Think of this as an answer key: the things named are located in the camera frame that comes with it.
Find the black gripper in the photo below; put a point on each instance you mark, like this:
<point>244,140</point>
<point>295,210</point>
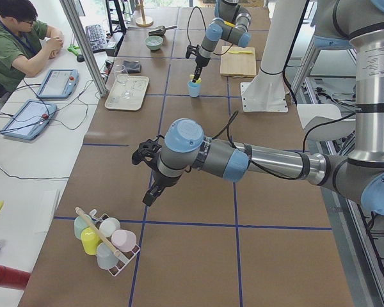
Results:
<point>160,180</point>
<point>200,62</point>

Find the light blue cup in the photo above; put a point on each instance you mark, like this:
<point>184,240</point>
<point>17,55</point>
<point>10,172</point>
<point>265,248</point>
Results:
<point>194,88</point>

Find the pink cup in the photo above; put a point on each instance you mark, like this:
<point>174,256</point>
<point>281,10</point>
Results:
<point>124,240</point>

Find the white cup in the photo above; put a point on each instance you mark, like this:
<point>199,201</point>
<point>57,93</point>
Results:
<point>109,226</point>

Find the wooden cup tree stand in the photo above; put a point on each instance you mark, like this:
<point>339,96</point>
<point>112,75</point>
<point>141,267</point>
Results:
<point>143,20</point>

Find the green cup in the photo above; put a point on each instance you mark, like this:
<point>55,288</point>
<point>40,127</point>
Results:
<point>79,226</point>

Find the yellow cup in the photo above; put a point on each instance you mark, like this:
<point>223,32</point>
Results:
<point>90,241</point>

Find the grey blue cup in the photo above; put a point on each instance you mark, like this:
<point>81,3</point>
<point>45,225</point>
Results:
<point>105,258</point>

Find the yellow plastic knife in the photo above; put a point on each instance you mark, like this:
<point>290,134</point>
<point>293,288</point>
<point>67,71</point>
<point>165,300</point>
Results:
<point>240,51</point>

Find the wooden cutting board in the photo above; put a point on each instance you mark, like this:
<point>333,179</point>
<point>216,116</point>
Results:
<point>239,65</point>

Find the green bowl of ice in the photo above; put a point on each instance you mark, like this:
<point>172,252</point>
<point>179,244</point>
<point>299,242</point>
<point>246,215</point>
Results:
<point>154,42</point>

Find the steel ice scoop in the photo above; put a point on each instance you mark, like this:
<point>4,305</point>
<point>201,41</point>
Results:
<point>161,30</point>

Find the grey folded cloth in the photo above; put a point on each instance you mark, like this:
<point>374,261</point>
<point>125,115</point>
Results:
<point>132,67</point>

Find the cream bear tray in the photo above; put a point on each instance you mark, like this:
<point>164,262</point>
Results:
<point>137,85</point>

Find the clear wine glass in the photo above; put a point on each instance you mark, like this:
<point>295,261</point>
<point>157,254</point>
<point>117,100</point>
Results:
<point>121,77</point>

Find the black keyboard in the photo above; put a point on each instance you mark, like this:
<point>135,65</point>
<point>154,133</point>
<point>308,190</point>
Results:
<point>96,36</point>

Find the upper blue teach pendant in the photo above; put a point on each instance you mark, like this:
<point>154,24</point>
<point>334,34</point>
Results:
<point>58,84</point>

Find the blue teach pendant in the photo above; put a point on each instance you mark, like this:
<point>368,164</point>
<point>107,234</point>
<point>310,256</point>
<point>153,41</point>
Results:
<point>30,120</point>
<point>58,84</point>

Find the lower blue teach pendant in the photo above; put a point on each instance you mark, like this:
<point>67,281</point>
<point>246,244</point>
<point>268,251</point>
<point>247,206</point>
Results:
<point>30,120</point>

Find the red bottle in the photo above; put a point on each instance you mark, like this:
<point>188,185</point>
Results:
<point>13,278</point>

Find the seated person green shirt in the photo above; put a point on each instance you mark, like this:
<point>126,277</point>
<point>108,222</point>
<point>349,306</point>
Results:
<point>26,44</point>

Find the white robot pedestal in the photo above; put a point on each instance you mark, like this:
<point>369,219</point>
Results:
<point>266,92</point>

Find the white wire cup rack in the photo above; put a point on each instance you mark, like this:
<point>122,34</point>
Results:
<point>124,258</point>

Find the aluminium frame post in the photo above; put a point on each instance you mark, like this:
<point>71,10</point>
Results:
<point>77,28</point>

